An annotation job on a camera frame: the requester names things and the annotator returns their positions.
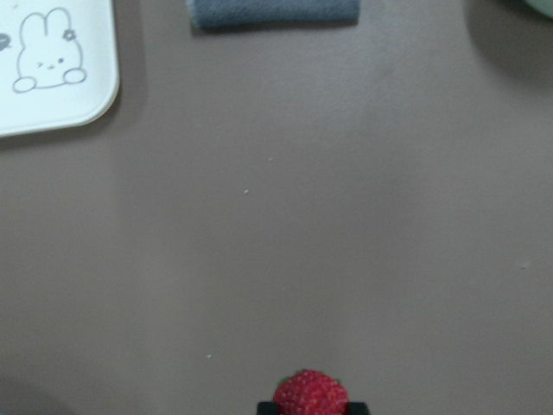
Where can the red strawberry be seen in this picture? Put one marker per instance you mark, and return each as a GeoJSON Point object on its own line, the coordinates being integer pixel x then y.
{"type": "Point", "coordinates": [310, 392]}

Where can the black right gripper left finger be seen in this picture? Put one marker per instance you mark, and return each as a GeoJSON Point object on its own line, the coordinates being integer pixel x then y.
{"type": "Point", "coordinates": [267, 408]}

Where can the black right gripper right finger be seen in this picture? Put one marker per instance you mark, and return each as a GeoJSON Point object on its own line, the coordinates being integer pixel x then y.
{"type": "Point", "coordinates": [357, 408]}

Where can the white rabbit tray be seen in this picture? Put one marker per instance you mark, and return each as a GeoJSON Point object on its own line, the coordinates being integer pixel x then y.
{"type": "Point", "coordinates": [59, 64]}

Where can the light green bowl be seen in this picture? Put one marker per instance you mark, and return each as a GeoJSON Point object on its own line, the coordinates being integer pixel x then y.
{"type": "Point", "coordinates": [543, 7]}

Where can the grey folded cloth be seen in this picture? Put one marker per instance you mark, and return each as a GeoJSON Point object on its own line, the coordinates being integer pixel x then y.
{"type": "Point", "coordinates": [212, 14]}

